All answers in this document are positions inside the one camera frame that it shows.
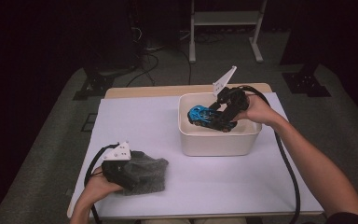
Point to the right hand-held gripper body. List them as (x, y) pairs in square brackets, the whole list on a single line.
[(237, 99)]

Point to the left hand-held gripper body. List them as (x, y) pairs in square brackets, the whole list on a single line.
[(116, 171)]

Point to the blue toy car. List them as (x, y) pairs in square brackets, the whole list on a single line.
[(199, 115)]

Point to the white plastic bin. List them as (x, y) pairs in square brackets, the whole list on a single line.
[(217, 143)]

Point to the grey cloth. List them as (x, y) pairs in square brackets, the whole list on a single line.
[(150, 174)]

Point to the person's right hand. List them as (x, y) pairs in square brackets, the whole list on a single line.
[(261, 110)]

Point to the person's left hand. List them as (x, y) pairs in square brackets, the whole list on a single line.
[(98, 189)]

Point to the pale lavender table mat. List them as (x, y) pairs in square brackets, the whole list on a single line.
[(136, 124)]

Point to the black stand base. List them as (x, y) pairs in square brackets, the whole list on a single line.
[(306, 84), (98, 84)]

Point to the wooden table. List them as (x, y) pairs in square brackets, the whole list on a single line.
[(143, 91)]

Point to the black square floor frame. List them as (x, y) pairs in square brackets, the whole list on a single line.
[(89, 122)]

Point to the white metal stand frame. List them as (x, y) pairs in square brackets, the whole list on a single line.
[(225, 18)]

